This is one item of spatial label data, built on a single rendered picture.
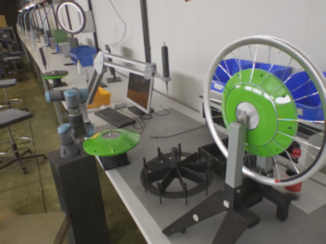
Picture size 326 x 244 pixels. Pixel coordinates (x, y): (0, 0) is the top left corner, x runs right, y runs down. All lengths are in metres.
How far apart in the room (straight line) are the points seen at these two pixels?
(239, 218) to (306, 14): 0.98
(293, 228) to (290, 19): 0.98
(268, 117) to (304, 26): 0.71
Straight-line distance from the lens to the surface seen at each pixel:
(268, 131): 0.92
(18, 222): 1.88
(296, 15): 1.55
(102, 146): 1.43
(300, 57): 0.84
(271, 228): 1.18
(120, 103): 2.46
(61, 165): 1.83
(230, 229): 1.04
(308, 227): 1.23
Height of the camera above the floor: 1.71
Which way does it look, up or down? 22 degrees down
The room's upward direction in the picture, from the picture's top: 4 degrees counter-clockwise
